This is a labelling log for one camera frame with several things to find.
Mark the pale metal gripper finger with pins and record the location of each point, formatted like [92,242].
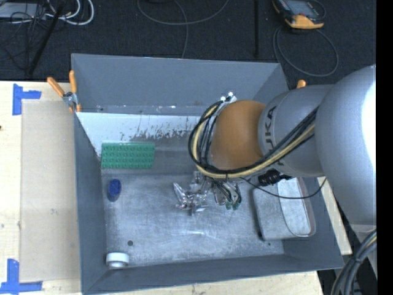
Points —
[181,191]
[192,208]

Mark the white tape roll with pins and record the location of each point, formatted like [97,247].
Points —
[117,259]

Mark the grey rectangular tray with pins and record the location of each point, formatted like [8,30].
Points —
[273,217]

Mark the blue small cylinder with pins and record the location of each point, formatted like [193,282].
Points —
[114,189]

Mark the brown cardboard board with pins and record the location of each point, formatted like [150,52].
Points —
[46,195]

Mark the grey metal bin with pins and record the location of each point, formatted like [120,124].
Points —
[172,226]

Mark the dark green flat block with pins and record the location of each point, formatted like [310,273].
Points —
[127,155]

